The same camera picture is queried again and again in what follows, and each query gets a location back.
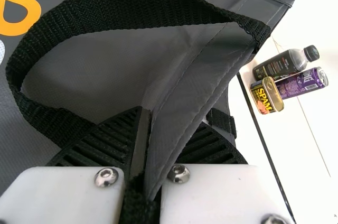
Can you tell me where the dark coffee bottle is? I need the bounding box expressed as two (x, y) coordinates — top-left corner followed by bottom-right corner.
(252, 44), (321, 81)

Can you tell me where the black strip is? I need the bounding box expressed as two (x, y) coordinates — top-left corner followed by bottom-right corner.
(236, 72), (297, 224)

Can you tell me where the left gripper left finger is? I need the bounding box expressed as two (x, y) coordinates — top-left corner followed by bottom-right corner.
(0, 107), (145, 224)

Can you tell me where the purple can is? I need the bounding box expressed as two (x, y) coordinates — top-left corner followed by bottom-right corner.
(274, 67), (330, 100)

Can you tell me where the dark grey bag with straps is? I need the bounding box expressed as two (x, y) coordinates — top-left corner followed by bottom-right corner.
(0, 0), (297, 224)

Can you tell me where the rectangular tin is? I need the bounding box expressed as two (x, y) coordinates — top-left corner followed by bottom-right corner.
(249, 76), (285, 116)

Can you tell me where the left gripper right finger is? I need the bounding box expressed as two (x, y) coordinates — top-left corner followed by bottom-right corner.
(159, 124), (297, 224)

